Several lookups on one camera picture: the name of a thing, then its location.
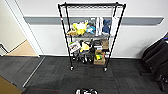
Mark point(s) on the narrow black bag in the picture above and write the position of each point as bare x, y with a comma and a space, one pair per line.
91, 50

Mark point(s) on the white red snack bag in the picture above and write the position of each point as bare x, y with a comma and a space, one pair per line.
75, 46

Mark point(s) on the dark grey toy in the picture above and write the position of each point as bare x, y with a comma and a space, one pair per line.
82, 57

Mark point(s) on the dark stacked boxes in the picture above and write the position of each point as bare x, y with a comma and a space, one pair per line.
98, 45

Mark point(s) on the yellow green toy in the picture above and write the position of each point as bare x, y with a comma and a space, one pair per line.
99, 54

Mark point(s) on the blue plush toy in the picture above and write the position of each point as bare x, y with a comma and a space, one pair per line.
91, 30

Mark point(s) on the yellow plush toy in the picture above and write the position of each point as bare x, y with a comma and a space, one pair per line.
80, 28

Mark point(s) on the brown plush toy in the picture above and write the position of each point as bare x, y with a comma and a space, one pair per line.
71, 33

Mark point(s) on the large cardboard box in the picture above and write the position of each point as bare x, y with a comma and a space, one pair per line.
99, 61

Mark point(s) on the small cardboard box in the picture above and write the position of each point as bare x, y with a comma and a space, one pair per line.
105, 44

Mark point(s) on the grey plush toy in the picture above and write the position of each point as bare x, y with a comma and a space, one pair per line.
92, 23

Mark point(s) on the tall white box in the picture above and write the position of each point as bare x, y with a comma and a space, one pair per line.
97, 25
101, 25

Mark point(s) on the wide white box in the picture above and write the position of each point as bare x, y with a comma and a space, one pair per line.
115, 25

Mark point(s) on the black chair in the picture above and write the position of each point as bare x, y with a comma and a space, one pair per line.
156, 56

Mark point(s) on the tan wooden panel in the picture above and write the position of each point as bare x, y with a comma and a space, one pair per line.
8, 87

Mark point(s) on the white door frame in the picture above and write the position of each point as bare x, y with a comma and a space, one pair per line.
24, 26

